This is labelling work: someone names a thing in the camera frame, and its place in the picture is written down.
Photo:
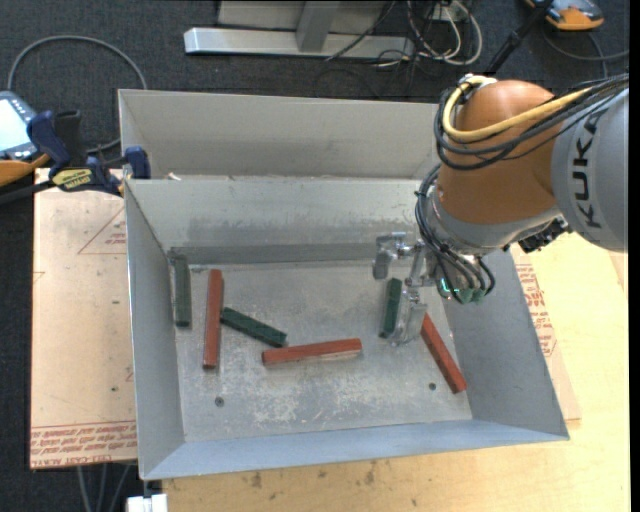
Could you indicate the red-brown flat block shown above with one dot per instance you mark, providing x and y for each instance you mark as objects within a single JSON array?
[
  {"x": 310, "y": 352},
  {"x": 442, "y": 352},
  {"x": 213, "y": 320}
]

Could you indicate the brown cardboard board red print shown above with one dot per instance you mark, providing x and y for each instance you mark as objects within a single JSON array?
[{"x": 80, "y": 325}]

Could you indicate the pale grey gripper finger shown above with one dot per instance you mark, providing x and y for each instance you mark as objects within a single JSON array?
[
  {"x": 419, "y": 320},
  {"x": 403, "y": 332}
]

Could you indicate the grey metal bin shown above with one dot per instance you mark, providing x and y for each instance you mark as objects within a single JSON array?
[{"x": 310, "y": 400}]

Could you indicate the dark green flat block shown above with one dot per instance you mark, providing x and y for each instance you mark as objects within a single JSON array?
[
  {"x": 252, "y": 326},
  {"x": 183, "y": 292},
  {"x": 391, "y": 307}
]

